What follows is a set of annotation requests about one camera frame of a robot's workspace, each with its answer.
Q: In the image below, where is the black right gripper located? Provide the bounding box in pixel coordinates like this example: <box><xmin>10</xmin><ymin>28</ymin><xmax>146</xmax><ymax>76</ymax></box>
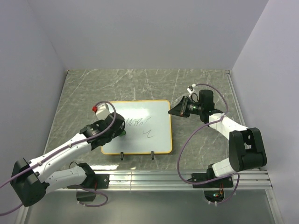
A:
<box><xmin>168</xmin><ymin>96</ymin><xmax>203</xmax><ymax>118</ymax></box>

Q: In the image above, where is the yellow framed whiteboard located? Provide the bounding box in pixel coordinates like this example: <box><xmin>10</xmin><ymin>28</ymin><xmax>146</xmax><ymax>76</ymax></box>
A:
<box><xmin>101</xmin><ymin>99</ymin><xmax>173</xmax><ymax>155</ymax></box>

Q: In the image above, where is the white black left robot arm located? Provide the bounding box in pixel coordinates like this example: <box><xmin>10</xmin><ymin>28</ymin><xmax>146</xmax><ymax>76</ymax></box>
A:
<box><xmin>10</xmin><ymin>112</ymin><xmax>125</xmax><ymax>207</ymax></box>

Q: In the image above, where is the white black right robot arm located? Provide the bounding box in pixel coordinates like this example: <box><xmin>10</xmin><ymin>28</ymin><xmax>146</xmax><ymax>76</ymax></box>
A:
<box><xmin>168</xmin><ymin>90</ymin><xmax>267</xmax><ymax>187</ymax></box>

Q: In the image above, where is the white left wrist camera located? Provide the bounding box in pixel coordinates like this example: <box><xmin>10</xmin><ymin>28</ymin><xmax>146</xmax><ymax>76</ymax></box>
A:
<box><xmin>92</xmin><ymin>103</ymin><xmax>110</xmax><ymax>120</ymax></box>

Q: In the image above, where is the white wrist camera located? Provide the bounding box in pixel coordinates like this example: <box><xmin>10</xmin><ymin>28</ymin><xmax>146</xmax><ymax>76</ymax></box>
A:
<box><xmin>187</xmin><ymin>84</ymin><xmax>196</xmax><ymax>98</ymax></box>
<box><xmin>92</xmin><ymin>103</ymin><xmax>110</xmax><ymax>120</ymax></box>

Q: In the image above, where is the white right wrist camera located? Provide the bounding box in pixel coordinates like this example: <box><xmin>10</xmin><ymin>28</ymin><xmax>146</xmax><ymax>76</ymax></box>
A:
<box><xmin>187</xmin><ymin>84</ymin><xmax>196</xmax><ymax>98</ymax></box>

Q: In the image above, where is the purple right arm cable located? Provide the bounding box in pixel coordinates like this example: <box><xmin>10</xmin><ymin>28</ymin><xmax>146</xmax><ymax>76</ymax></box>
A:
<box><xmin>177</xmin><ymin>83</ymin><xmax>240</xmax><ymax>206</ymax></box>

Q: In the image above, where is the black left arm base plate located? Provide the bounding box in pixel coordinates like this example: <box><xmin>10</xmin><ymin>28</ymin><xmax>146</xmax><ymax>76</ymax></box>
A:
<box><xmin>80</xmin><ymin>174</ymin><xmax>110</xmax><ymax>189</ymax></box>

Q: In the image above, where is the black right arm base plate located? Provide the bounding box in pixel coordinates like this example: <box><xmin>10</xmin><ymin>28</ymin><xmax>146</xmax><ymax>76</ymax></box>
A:
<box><xmin>187</xmin><ymin>172</ymin><xmax>234</xmax><ymax>189</ymax></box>

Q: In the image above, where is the aluminium mounting rail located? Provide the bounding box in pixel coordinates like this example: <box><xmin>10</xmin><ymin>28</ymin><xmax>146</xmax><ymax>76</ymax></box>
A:
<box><xmin>95</xmin><ymin>170</ymin><xmax>273</xmax><ymax>191</ymax></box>

